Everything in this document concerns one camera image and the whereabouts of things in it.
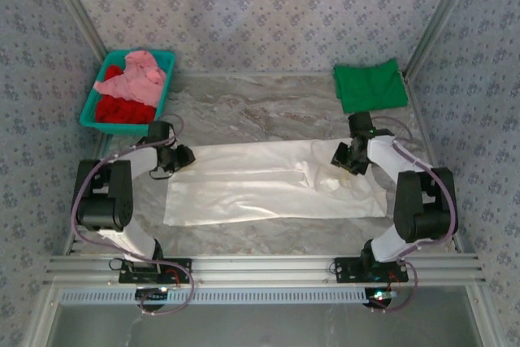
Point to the white t-shirt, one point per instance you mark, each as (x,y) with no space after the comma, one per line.
(252,188)

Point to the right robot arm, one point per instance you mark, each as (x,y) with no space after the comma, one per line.
(422,209)

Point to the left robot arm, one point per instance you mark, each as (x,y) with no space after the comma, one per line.
(109,200)

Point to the green folded t-shirt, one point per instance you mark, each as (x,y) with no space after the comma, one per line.
(371,85)

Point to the red t-shirt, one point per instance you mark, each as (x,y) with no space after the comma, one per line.
(122,109)

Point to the teal plastic basket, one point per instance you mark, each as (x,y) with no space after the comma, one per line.
(166,87)

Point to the pink t-shirt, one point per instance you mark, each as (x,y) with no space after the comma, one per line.
(134,85)

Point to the grey metal panel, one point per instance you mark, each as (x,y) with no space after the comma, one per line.
(264,326)

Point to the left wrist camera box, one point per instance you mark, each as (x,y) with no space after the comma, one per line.
(185,156)

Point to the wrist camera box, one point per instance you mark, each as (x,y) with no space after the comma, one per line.
(342,156)
(185,156)

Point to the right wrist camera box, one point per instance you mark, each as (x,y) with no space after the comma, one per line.
(342,156)

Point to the right aluminium frame post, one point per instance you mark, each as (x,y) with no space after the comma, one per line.
(440,14)

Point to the aluminium frame post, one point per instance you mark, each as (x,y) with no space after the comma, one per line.
(440,14)
(75,5)

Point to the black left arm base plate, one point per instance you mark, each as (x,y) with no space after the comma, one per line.
(178,270)

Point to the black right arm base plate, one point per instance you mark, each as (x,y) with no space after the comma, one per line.
(345,270)

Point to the left aluminium frame post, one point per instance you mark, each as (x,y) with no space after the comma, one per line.
(75,5)

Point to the aluminium mounting rail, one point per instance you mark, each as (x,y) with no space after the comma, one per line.
(264,267)

